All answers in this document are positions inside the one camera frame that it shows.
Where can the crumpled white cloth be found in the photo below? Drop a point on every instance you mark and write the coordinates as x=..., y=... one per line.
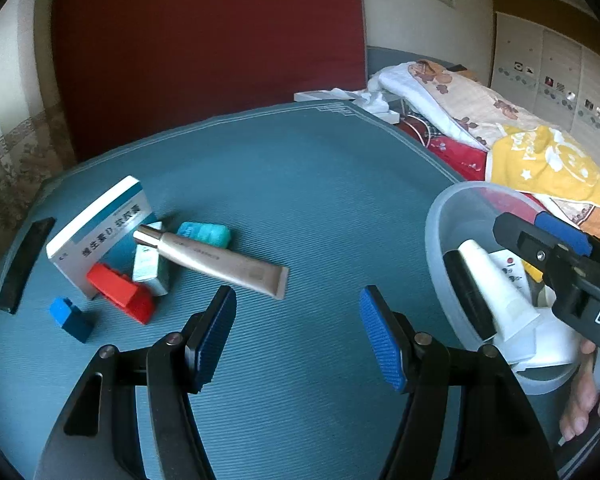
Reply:
x=375, y=100

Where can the white wardrobe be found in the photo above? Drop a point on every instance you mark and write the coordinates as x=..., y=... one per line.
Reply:
x=555, y=60

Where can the red headboard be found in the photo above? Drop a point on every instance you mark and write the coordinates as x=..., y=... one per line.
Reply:
x=205, y=35

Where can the black flat bar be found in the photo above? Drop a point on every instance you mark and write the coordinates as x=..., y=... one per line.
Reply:
x=22, y=270

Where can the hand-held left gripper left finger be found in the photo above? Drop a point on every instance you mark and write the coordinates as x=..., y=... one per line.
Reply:
x=215, y=340

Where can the blue plastic block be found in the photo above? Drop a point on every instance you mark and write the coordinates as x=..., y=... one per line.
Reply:
x=72, y=320

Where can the red cloth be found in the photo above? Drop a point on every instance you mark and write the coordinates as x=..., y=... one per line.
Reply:
x=455, y=152

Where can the white and blue medicine box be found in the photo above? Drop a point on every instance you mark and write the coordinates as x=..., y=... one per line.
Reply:
x=95, y=240

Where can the teal ribbed desktop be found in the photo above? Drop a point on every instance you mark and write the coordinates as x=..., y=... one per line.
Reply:
x=300, y=200

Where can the red plastic block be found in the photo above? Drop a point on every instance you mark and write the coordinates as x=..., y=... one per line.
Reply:
x=120, y=290

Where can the floral quilt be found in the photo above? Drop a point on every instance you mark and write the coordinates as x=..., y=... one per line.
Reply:
x=480, y=105

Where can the beige cosmetic tube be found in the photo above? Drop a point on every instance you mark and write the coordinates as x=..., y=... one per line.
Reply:
x=220, y=262

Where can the person's right hand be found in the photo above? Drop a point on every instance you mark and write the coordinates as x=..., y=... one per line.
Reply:
x=582, y=400

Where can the teal floss container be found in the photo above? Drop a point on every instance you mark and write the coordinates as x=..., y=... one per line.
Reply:
x=207, y=234

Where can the black remote control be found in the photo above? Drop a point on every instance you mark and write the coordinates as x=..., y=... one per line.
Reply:
x=467, y=295

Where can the small white and teal box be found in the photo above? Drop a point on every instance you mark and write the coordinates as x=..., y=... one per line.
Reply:
x=147, y=265

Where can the patterned beige curtain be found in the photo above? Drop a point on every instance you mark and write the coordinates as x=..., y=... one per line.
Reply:
x=10, y=150

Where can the clear plastic bowl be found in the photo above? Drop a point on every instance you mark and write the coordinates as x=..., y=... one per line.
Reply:
x=440, y=240

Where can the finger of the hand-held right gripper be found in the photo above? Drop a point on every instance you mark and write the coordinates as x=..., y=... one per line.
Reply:
x=562, y=232
x=517, y=237

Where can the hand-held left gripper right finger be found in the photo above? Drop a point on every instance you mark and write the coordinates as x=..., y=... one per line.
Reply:
x=380, y=340

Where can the white remote control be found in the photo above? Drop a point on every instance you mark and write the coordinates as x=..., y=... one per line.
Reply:
x=510, y=270

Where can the large white tube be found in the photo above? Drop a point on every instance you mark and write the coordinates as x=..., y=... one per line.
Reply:
x=495, y=290

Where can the yellow printed cloth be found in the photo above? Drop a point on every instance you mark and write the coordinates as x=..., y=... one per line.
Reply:
x=540, y=165

